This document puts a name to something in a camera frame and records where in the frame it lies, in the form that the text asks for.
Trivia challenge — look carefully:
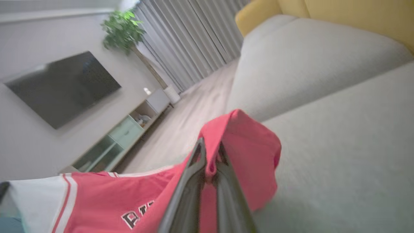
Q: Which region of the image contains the low television cabinet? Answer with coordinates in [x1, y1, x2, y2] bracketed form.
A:
[60, 88, 172, 173]

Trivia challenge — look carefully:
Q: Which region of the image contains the red basketball jersey white trim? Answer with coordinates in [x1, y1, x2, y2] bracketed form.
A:
[8, 109, 282, 233]

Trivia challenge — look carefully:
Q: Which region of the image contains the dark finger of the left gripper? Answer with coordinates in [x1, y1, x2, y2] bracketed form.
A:
[0, 181, 11, 203]

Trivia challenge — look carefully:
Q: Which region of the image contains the green potted tree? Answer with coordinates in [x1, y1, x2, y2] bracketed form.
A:
[101, 9, 181, 105]

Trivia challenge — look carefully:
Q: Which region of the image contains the black wall television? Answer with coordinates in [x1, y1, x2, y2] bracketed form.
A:
[3, 51, 122, 130]

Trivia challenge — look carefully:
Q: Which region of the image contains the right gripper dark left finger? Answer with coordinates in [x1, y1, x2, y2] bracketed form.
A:
[158, 138, 207, 233]

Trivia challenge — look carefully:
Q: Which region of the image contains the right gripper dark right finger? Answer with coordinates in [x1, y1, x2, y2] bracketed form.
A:
[215, 142, 258, 233]

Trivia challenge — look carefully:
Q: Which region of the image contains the yellow sofa backrest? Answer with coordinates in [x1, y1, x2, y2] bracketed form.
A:
[235, 0, 414, 54]

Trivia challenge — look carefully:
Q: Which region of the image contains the white plant pot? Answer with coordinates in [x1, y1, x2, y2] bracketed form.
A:
[163, 85, 181, 105]

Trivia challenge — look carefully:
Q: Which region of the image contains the grey sofa cushion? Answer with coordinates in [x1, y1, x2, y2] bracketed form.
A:
[225, 15, 414, 123]

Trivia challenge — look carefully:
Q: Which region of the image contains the grey pleated curtain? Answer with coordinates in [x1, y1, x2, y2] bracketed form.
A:
[129, 0, 251, 93]

